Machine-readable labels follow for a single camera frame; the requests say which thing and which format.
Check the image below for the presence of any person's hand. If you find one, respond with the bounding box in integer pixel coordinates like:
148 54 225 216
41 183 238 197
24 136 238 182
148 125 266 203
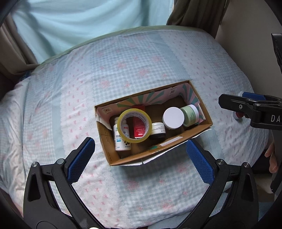
265 142 279 174

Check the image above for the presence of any green jar white lid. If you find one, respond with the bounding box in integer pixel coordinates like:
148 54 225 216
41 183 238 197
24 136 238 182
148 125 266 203
180 104 199 127

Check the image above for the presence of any blue checked floral bedsheet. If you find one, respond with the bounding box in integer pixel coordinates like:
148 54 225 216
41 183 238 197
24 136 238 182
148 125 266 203
1 26 269 228

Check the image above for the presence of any yellow tape roll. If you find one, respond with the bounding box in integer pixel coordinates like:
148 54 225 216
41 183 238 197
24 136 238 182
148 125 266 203
117 108 153 144

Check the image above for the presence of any large white lid jar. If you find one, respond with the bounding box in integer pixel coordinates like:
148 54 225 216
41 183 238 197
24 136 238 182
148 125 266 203
162 107 185 130

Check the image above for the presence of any dark brown curtain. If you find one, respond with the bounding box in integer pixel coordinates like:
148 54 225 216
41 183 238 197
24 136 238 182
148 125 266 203
167 0 229 38

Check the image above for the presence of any dark red jar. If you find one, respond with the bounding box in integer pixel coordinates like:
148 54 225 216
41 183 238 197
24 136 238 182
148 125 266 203
233 112 244 120

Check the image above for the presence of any red carton box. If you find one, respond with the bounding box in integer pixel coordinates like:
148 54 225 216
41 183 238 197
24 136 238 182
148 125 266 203
133 117 145 139

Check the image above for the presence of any light blue curtain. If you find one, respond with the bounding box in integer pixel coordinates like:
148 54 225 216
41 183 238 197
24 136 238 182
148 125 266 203
11 0 174 63

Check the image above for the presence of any small white cream jar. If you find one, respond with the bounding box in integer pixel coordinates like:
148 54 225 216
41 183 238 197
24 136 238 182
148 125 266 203
149 122 166 139

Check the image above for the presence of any white supplement bottle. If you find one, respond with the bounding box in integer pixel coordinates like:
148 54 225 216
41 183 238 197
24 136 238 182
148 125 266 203
113 117 131 151

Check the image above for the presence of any open cardboard box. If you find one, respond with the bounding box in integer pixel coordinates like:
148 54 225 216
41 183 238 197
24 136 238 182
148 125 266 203
95 81 212 166

